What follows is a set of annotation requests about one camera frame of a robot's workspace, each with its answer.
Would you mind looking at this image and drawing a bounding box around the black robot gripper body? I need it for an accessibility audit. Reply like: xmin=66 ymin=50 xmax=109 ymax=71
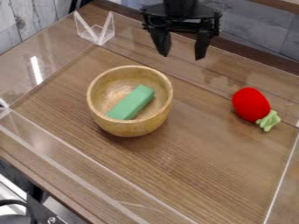
xmin=141 ymin=2 xmax=222 ymax=36

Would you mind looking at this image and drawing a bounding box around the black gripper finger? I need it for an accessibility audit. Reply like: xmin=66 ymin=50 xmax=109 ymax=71
xmin=150 ymin=28 xmax=173 ymax=57
xmin=195 ymin=30 xmax=211 ymax=60

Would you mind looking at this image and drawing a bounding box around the red plush strawberry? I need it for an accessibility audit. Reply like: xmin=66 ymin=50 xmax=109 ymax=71
xmin=233 ymin=87 xmax=281 ymax=132

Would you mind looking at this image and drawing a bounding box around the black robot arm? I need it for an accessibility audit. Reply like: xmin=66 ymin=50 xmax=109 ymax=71
xmin=141 ymin=0 xmax=222 ymax=60

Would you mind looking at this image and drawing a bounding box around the wooden bowl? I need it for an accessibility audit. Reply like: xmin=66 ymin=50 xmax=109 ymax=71
xmin=87 ymin=66 xmax=174 ymax=137

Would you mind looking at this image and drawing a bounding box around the green rectangular block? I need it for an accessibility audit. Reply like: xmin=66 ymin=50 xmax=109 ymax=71
xmin=107 ymin=84 xmax=155 ymax=120

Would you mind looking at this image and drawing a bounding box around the black equipment lower left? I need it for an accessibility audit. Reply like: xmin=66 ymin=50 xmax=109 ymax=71
xmin=0 ymin=196 xmax=70 ymax=224

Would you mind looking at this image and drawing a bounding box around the clear acrylic corner bracket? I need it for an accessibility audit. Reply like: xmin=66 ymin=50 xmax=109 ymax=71
xmin=74 ymin=11 xmax=117 ymax=46

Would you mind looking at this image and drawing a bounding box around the clear acrylic tray wall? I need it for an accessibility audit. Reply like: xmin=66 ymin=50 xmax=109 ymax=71
xmin=0 ymin=13 xmax=299 ymax=224

